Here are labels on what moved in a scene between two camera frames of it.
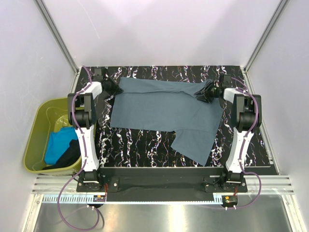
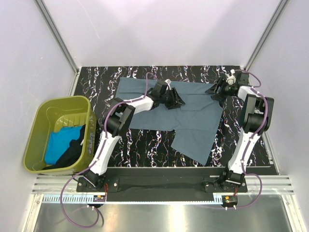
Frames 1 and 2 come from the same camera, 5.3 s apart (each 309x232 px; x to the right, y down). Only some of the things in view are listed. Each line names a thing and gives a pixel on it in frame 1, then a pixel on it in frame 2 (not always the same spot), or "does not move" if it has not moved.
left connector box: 99,198 does not move
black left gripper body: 112,88 -> 169,98
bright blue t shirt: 58,142 does not move
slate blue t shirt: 168,105 does not move
